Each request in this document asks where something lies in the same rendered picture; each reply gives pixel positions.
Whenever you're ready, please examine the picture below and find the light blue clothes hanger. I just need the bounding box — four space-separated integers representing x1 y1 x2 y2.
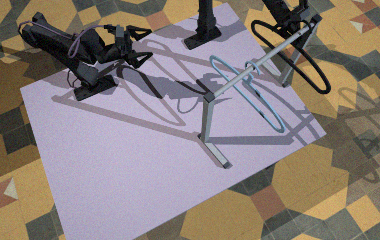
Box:
209 55 286 133

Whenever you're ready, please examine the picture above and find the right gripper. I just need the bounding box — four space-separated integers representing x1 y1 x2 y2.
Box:
107 24 153 69

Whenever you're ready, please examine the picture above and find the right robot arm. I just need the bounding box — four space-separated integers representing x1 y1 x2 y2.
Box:
22 12 116 101

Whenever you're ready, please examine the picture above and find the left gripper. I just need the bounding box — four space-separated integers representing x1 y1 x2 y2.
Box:
270 0 308 38

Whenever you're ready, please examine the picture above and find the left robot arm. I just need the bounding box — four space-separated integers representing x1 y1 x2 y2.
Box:
184 0 310 50

